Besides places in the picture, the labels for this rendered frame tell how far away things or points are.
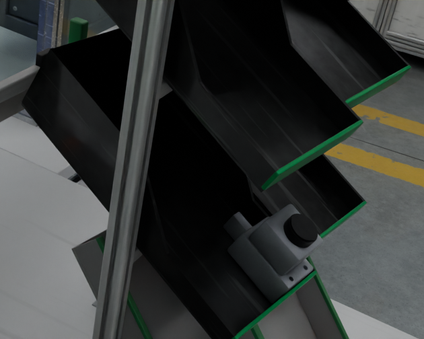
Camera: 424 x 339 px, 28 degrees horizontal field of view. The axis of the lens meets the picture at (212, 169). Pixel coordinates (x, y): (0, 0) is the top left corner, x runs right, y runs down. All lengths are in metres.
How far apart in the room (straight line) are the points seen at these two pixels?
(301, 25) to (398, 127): 3.13
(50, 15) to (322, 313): 0.77
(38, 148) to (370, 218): 1.86
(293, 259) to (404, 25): 3.86
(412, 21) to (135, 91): 3.95
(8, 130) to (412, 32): 3.22
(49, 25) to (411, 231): 1.99
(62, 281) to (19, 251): 0.09
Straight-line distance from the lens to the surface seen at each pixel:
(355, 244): 3.03
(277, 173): 0.60
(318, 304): 1.01
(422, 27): 4.54
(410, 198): 3.40
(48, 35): 1.54
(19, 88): 0.80
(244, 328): 0.71
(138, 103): 0.62
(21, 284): 1.25
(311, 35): 0.81
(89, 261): 0.78
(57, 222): 1.38
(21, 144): 1.57
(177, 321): 0.85
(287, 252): 0.73
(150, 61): 0.61
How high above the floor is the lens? 1.67
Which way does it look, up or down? 31 degrees down
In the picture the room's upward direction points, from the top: 12 degrees clockwise
